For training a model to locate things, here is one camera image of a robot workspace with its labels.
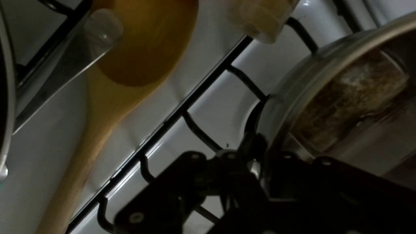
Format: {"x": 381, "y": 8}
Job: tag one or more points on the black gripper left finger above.
{"x": 190, "y": 182}

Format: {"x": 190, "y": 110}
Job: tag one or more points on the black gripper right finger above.
{"x": 346, "y": 203}

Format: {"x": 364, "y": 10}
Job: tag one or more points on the silver metal bowl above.
{"x": 368, "y": 108}

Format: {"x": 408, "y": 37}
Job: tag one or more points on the black frying pan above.
{"x": 1, "y": 65}

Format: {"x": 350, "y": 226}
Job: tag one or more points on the spice bottle with black cap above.
{"x": 260, "y": 17}

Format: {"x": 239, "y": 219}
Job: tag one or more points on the black stove grate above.
{"x": 56, "y": 36}

